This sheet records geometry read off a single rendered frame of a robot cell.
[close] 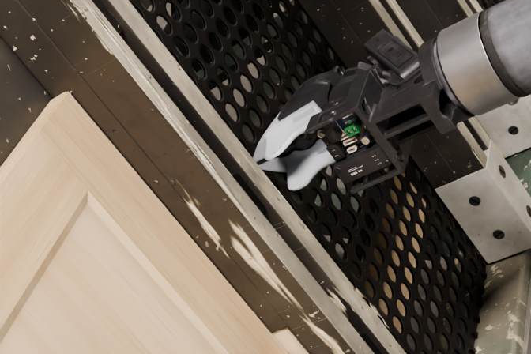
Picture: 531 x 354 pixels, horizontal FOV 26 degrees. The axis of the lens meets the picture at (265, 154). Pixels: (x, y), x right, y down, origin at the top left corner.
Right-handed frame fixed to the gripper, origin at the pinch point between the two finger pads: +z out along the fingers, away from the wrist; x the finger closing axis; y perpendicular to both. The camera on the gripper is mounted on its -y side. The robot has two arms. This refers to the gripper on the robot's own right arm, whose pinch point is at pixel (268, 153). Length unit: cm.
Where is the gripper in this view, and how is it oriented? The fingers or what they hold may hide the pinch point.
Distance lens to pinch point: 104.4
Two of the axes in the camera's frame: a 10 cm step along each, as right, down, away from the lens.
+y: -2.5, 5.6, -7.9
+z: -7.8, 3.7, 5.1
